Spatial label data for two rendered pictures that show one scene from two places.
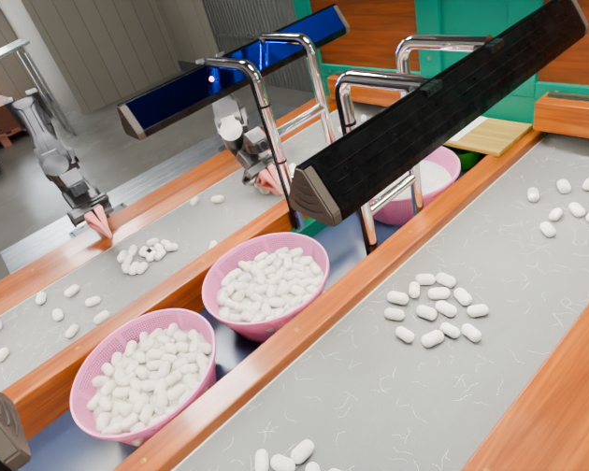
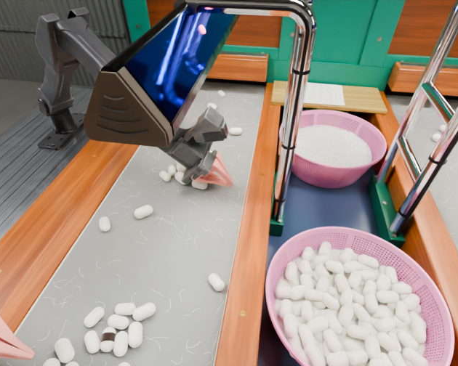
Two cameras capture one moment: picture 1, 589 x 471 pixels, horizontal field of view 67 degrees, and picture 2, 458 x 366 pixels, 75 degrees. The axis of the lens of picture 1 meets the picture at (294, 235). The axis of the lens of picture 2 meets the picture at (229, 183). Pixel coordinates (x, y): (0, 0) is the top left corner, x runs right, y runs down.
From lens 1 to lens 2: 0.81 m
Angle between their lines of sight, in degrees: 39
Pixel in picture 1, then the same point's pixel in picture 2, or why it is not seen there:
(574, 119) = not seen: hidden behind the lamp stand
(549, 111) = (409, 75)
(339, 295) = not seen: outside the picture
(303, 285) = (387, 287)
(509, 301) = not seen: outside the picture
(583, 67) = (424, 42)
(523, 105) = (371, 73)
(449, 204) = not seen: hidden behind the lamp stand
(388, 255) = (435, 221)
